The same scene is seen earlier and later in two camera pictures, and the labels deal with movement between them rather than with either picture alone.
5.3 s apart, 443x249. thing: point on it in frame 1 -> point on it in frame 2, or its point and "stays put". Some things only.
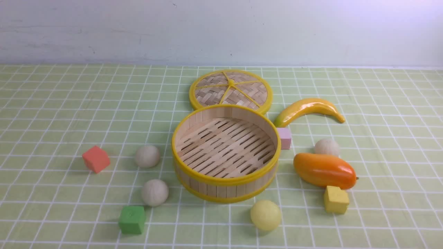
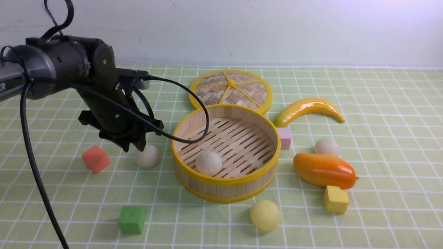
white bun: (147, 156) stays put
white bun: (327, 146) stays put
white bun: (155, 192) -> (208, 163)
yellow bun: (265, 215) stays put
